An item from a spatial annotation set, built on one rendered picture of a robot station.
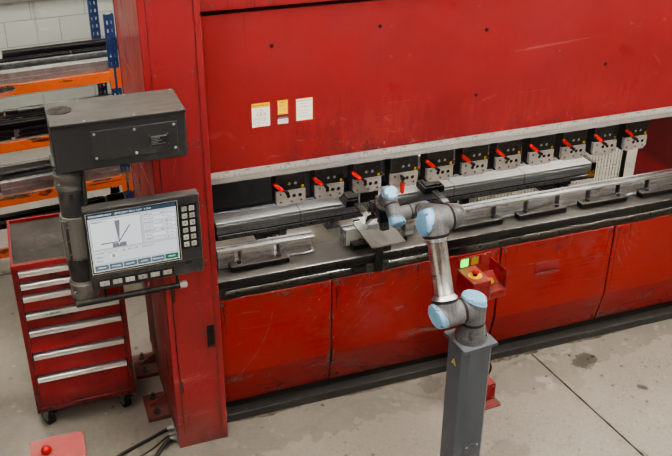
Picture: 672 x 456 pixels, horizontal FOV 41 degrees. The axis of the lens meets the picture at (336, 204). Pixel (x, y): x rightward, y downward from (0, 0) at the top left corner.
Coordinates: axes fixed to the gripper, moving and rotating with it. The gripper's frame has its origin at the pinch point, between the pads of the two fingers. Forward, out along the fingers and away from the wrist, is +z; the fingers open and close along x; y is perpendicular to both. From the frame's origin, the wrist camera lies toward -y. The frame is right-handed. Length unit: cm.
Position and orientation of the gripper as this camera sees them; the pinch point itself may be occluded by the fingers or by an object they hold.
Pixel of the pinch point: (372, 223)
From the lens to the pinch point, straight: 452.9
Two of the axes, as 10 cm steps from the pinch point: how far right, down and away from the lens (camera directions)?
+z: -2.3, 3.9, 8.9
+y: -2.6, -9.1, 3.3
